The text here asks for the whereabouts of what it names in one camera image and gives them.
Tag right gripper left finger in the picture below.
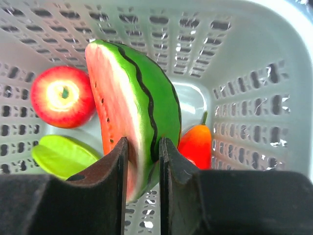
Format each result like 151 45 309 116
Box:
0 138 128 235

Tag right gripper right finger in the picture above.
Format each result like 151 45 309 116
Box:
159 138 313 235

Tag light blue plastic basket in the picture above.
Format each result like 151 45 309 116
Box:
0 0 313 235

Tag red apple toy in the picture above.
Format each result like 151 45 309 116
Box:
30 66 95 129

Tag green lime toy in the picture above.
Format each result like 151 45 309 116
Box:
31 135 102 180

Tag watermelon slice toy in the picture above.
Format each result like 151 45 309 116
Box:
85 40 182 203

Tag red orange pepper toy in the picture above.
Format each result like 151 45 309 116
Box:
178 111 212 170

